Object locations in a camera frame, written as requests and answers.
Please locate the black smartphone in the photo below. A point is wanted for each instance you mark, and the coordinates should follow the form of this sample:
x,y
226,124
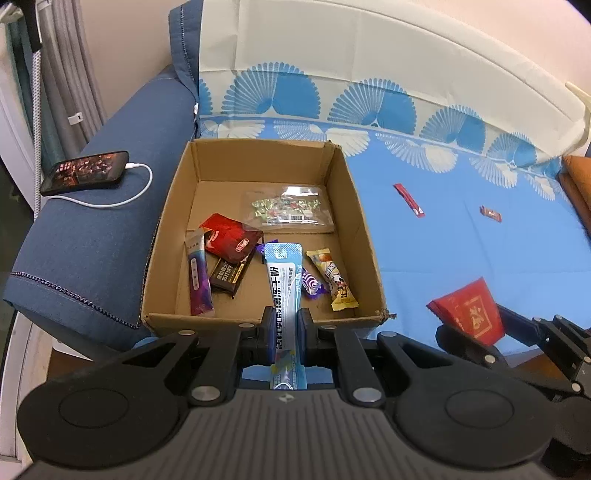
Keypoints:
x,y
83,170

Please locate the white curtain clip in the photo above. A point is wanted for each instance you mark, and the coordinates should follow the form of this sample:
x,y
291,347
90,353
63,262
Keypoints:
x,y
76,118

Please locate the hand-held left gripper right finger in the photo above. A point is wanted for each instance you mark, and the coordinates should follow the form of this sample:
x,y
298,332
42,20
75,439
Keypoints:
x,y
304,334

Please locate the light blue stick packet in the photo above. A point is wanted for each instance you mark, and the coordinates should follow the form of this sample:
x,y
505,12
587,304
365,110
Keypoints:
x,y
281,286

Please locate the clear bag of candies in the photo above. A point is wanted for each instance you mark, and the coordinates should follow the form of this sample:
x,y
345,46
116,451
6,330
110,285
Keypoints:
x,y
291,207

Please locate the small red wrapped candy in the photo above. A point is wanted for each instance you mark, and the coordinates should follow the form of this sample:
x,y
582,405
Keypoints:
x,y
490,213

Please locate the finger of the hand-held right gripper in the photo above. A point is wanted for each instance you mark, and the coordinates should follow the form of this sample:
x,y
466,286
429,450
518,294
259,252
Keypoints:
x,y
466,350
517,323

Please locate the purple candy bar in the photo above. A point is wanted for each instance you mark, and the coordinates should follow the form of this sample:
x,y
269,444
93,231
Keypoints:
x,y
311,281

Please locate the white framed glass door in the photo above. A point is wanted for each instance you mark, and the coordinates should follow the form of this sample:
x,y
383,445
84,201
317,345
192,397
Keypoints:
x,y
14,124

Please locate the dark brown snack bar packet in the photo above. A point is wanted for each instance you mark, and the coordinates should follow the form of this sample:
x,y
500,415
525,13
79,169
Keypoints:
x,y
231,274

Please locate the bright red gold-print packet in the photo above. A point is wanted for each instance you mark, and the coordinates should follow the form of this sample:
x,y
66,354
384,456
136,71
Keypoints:
x,y
466,309

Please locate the blue fan-print sofa cover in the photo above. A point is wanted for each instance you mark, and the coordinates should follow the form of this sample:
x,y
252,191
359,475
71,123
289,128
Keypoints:
x,y
415,254

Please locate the red stick packet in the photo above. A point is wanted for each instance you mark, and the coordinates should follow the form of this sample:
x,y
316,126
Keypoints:
x,y
408,201

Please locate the yellow cartoon snack packet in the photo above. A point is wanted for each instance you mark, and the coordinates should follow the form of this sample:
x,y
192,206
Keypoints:
x,y
334,281

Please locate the magenta stick packet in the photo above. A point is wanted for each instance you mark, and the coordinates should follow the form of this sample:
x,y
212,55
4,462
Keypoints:
x,y
199,277

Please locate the dark red snack packet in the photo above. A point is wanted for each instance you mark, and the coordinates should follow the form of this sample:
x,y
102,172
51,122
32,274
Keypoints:
x,y
226,235

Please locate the blue sofa armrest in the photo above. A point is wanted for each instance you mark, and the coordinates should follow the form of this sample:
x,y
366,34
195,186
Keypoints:
x,y
92,240

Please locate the cardboard box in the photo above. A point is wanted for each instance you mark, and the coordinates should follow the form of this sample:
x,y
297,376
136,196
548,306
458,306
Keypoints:
x,y
258,161

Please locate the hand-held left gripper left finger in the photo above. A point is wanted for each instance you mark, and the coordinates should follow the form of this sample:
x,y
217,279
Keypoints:
x,y
270,334

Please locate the orange cushion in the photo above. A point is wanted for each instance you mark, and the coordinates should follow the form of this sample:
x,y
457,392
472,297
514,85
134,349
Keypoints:
x,y
577,184

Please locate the grey curtain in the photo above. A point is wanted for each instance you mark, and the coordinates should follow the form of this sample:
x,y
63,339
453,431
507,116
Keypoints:
x,y
74,55

